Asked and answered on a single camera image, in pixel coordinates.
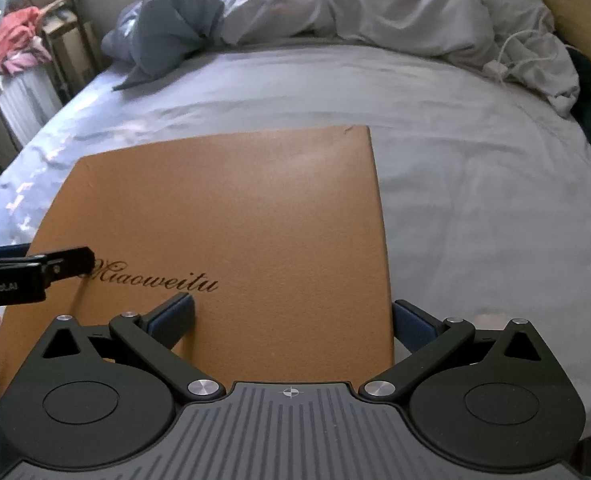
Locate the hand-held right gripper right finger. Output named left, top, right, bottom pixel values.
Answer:
left=359, top=299, right=543, bottom=402

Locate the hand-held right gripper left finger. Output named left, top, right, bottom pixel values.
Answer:
left=38, top=294, right=227, bottom=403

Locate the orange box lid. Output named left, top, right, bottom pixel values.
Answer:
left=0, top=125, right=395, bottom=392

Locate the printed grey bed sheet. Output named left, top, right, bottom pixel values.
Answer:
left=0, top=35, right=591, bottom=436

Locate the white radiator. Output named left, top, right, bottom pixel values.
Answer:
left=0, top=67, right=64, bottom=151

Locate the pink cloth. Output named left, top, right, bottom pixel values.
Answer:
left=2, top=50, right=47, bottom=77

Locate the red blanket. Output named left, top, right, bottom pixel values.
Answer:
left=0, top=7, right=44, bottom=89

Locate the grey duvet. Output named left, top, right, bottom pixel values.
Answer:
left=100, top=0, right=582, bottom=118

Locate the white charger cable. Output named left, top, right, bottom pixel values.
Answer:
left=483, top=30, right=562, bottom=84

